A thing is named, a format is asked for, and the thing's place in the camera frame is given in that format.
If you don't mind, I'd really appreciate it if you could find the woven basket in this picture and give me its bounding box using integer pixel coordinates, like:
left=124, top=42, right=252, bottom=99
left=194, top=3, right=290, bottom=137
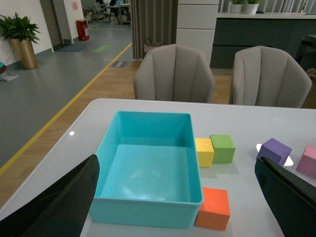
left=144, top=38, right=166, bottom=53

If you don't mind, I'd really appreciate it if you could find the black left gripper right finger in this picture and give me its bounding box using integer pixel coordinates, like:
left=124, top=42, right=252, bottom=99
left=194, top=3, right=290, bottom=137
left=255, top=157, right=316, bottom=237

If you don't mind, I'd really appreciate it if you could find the turquoise plastic bin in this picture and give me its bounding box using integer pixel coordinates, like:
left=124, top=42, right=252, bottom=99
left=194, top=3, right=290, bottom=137
left=89, top=111, right=203, bottom=228

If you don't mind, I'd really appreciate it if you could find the white column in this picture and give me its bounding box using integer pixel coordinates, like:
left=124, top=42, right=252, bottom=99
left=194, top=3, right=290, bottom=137
left=176, top=0, right=219, bottom=63

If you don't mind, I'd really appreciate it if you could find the green foam block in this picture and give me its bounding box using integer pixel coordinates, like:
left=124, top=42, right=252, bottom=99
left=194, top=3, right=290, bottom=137
left=209, top=134, right=236, bottom=164

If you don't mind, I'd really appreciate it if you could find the potted plant in gold planter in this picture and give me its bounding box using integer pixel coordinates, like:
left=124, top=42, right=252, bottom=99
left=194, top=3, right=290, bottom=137
left=0, top=13, right=39, bottom=70

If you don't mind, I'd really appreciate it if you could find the white potted plant left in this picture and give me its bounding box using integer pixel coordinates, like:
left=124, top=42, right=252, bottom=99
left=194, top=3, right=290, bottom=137
left=230, top=0, right=244, bottom=14

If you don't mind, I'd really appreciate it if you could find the white potted plant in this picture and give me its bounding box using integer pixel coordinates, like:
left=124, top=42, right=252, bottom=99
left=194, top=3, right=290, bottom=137
left=230, top=0, right=244, bottom=14
left=245, top=0, right=260, bottom=14

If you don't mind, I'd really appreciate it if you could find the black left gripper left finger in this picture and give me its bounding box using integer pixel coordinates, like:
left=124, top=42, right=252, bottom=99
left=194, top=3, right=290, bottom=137
left=0, top=155, right=100, bottom=237

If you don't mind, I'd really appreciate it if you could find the orange foam block near bin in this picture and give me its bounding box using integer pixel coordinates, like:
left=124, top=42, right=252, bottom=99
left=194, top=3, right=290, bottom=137
left=196, top=187, right=231, bottom=231

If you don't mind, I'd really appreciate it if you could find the purple foam block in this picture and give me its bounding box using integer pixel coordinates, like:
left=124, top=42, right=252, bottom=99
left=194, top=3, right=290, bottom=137
left=256, top=138, right=292, bottom=165

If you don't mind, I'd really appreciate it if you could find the yellow foam block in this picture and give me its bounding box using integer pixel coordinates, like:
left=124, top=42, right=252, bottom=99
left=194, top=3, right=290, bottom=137
left=195, top=138, right=214, bottom=167

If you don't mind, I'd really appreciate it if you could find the dark grey counter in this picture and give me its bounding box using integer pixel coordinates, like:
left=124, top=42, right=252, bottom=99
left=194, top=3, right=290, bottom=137
left=210, top=13, right=316, bottom=69

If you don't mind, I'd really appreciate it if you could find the grey curtain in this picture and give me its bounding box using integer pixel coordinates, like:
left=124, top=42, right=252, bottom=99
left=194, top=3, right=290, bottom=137
left=131, top=0, right=178, bottom=59

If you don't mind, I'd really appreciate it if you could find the left beige chair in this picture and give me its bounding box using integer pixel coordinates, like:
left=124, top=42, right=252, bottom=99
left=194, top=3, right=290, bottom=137
left=134, top=44, right=215, bottom=103

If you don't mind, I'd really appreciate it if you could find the beige chair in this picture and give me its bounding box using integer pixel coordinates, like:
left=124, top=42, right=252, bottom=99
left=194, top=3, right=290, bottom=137
left=134, top=44, right=215, bottom=103
left=229, top=46, right=312, bottom=108

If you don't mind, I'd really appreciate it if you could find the white potted plant right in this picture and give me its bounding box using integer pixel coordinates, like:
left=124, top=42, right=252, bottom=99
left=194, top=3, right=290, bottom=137
left=245, top=0, right=260, bottom=14

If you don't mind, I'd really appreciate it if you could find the pink foam block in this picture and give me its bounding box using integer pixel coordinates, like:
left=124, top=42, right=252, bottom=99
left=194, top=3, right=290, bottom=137
left=296, top=144, right=316, bottom=179

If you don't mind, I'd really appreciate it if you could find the right beige chair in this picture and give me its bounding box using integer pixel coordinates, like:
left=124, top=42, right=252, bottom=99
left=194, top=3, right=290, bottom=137
left=229, top=46, right=312, bottom=108

